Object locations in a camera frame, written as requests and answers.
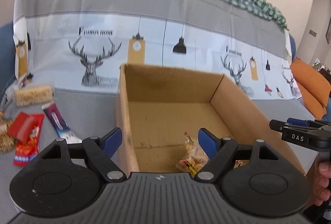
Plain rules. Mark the grey deer print sofa cover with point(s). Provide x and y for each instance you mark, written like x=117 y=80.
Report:
x=78 y=47

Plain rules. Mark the yellow cartoon snack stick pack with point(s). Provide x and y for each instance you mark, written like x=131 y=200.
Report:
x=240 y=163

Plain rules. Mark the open cardboard box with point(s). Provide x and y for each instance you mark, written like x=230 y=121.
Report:
x=157 y=106

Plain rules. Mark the orange cushion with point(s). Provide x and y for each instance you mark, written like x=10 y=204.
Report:
x=314 y=88

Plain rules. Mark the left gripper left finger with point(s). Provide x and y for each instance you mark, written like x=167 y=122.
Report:
x=99 y=152

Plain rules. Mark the wall switch plate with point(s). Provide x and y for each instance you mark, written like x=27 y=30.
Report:
x=313 y=33

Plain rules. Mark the blue sofa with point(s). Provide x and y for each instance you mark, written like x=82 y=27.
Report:
x=7 y=57

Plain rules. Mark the purple white snack tube pack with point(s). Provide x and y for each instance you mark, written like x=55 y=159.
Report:
x=61 y=128

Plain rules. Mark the pale rice cracker pack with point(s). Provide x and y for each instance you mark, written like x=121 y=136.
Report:
x=33 y=95

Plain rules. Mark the small red snack pack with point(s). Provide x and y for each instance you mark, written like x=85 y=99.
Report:
x=20 y=127

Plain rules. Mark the clear bag of biscuits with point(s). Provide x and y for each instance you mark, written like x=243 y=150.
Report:
x=194 y=159

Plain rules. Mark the person's right hand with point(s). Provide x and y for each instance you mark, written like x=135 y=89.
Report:
x=320 y=192

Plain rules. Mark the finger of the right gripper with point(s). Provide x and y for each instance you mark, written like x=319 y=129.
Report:
x=308 y=123
x=282 y=126

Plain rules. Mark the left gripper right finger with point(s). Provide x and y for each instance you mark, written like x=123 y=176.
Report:
x=220 y=152

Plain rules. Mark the red spicy snack bag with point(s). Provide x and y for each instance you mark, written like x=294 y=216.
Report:
x=28 y=149

